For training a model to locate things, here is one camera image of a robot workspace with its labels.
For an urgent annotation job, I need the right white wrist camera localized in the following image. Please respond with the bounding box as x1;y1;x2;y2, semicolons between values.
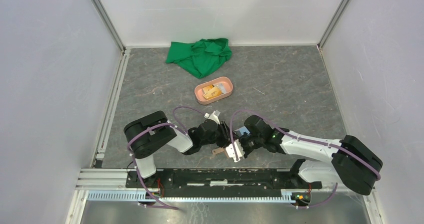
224;140;245;162

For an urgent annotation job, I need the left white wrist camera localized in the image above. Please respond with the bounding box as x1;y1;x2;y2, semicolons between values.
204;110;221;124

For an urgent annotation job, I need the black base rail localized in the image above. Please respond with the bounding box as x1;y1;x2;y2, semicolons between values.
125;168;322;197

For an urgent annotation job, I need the brown leather card holder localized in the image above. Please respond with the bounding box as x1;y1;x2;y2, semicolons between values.
212;127;250;157

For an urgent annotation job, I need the green cloth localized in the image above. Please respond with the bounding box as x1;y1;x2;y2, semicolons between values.
165;38;233;79

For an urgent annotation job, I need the gold card in tray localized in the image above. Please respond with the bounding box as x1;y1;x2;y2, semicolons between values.
202;85;220;100

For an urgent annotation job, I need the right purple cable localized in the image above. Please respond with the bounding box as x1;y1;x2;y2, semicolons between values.
229;109;382;210

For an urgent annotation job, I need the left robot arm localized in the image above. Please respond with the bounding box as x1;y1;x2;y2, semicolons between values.
123;110;231;188

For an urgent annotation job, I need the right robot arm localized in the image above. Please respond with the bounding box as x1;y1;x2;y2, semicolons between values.
230;115;383;195

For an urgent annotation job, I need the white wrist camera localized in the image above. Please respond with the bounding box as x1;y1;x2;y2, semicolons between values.
224;140;245;162
204;110;221;124

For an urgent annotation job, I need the pink oval tray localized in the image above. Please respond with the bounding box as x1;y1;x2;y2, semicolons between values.
194;76;234;105

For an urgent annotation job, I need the silver card in tray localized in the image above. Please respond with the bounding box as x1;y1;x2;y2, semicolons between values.
214;83;227;95

